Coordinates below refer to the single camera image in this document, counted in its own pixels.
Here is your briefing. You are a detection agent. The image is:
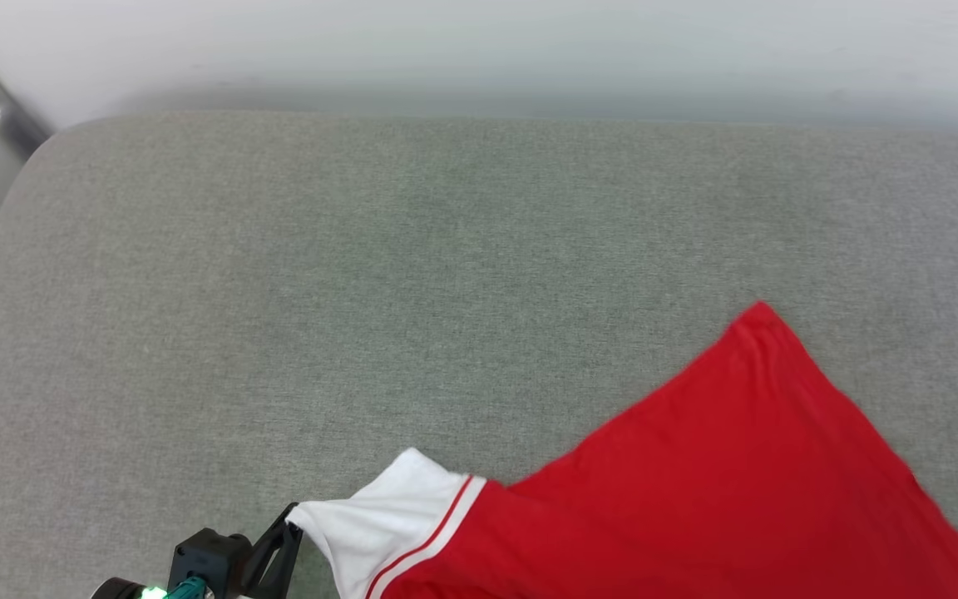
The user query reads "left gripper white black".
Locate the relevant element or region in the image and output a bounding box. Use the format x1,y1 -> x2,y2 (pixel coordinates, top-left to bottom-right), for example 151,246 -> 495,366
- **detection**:
207,502 -> 306,599

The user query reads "red garment with white trim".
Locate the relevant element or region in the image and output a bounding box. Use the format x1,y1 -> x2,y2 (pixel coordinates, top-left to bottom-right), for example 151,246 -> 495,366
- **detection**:
285,300 -> 958,599

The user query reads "grey fabric sofa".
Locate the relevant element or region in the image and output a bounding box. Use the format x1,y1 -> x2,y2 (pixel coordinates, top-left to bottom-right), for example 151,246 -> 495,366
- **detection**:
0,111 -> 958,599

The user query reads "grey metal bar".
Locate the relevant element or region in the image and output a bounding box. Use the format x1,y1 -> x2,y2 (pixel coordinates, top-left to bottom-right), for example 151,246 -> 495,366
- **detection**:
0,20 -> 53,161

